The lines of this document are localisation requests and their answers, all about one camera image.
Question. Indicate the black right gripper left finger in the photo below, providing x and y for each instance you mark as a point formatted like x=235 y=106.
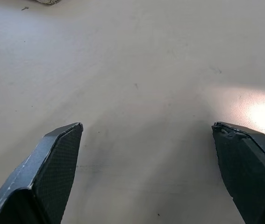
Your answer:
x=41 y=177

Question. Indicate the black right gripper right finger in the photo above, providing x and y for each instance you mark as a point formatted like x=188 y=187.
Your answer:
x=251 y=177

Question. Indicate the pale object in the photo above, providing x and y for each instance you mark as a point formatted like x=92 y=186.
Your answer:
x=48 y=2

